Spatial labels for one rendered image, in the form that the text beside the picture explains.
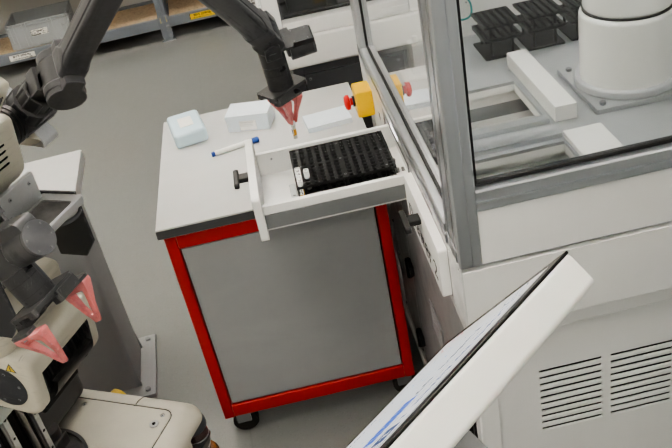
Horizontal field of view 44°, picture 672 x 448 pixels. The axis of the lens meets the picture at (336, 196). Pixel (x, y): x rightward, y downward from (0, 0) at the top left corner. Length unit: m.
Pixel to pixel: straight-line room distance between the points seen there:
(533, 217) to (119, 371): 1.70
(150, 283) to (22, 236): 2.00
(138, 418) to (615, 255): 1.33
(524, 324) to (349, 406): 1.64
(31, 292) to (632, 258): 0.99
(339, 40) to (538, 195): 1.37
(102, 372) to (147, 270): 0.69
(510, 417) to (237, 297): 0.84
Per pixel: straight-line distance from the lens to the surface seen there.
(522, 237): 1.42
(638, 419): 1.83
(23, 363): 1.77
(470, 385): 0.88
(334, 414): 2.53
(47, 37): 5.80
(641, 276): 1.56
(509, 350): 0.92
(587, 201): 1.42
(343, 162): 1.86
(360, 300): 2.26
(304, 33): 1.83
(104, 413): 2.37
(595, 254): 1.49
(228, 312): 2.24
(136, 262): 3.42
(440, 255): 1.50
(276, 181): 1.98
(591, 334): 1.62
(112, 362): 2.75
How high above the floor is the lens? 1.81
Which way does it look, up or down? 31 degrees down
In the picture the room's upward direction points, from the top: 12 degrees counter-clockwise
